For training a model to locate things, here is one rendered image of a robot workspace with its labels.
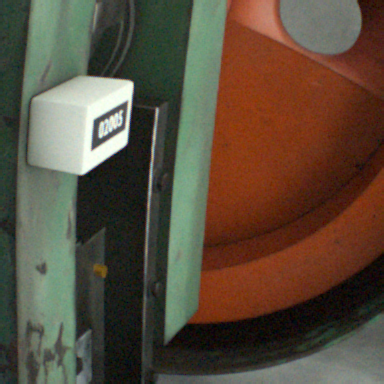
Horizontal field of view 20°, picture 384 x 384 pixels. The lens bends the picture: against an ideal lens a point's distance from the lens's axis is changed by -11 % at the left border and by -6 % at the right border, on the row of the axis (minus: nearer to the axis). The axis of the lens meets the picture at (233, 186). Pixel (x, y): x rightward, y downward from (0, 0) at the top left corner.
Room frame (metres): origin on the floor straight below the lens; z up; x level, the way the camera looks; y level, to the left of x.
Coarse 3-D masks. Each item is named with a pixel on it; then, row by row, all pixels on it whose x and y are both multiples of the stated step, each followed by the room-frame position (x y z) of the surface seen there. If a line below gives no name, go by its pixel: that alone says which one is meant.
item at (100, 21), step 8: (96, 0) 0.75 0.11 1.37; (104, 0) 0.76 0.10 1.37; (112, 0) 0.77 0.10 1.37; (120, 0) 0.79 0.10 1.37; (96, 8) 0.74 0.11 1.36; (104, 8) 0.76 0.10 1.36; (112, 8) 0.77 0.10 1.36; (120, 8) 0.79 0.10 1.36; (96, 16) 0.75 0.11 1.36; (104, 16) 0.76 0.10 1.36; (112, 16) 0.77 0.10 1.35; (120, 16) 0.79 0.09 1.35; (96, 24) 0.75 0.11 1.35; (104, 24) 0.76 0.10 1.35; (112, 24) 0.78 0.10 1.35; (96, 32) 0.79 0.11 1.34; (96, 40) 0.80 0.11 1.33
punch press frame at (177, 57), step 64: (0, 0) 0.58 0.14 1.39; (64, 0) 0.62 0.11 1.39; (128, 0) 0.87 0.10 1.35; (192, 0) 0.86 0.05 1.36; (0, 64) 0.58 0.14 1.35; (64, 64) 0.63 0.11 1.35; (128, 64) 0.87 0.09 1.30; (192, 64) 0.88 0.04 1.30; (0, 128) 0.58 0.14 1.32; (192, 128) 0.90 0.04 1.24; (0, 192) 0.58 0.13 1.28; (64, 192) 0.65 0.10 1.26; (192, 192) 0.91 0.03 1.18; (0, 256) 0.58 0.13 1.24; (64, 256) 0.65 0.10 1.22; (192, 256) 0.92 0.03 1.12; (0, 320) 0.58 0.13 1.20; (64, 320) 0.65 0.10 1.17
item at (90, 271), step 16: (80, 224) 0.84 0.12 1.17; (96, 224) 0.85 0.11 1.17; (80, 240) 0.81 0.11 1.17; (96, 240) 0.82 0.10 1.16; (96, 256) 0.83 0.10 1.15; (80, 272) 0.79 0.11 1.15; (96, 272) 0.82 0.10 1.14; (80, 288) 0.79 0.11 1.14; (96, 288) 0.83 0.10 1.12; (80, 304) 0.79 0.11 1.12; (96, 304) 0.83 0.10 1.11; (80, 320) 0.79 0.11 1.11; (96, 320) 0.83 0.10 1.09; (80, 336) 0.79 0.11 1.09; (96, 336) 0.83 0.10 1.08; (80, 352) 0.79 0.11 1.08; (96, 352) 0.82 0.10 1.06; (96, 368) 0.82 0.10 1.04
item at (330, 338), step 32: (352, 288) 1.19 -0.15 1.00; (256, 320) 1.19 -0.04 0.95; (288, 320) 1.16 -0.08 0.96; (320, 320) 1.12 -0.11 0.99; (352, 320) 1.05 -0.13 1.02; (160, 352) 1.11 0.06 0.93; (192, 352) 1.11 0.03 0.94; (224, 352) 1.10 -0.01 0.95; (256, 352) 1.08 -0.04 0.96; (288, 352) 1.04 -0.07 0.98
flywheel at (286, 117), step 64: (256, 0) 1.12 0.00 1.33; (256, 64) 1.12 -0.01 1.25; (320, 64) 1.10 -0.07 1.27; (256, 128) 1.12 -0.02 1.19; (320, 128) 1.10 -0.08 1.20; (256, 192) 1.12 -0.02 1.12; (320, 192) 1.10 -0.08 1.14; (256, 256) 1.08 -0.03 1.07; (320, 256) 1.06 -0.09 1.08; (192, 320) 1.09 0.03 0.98
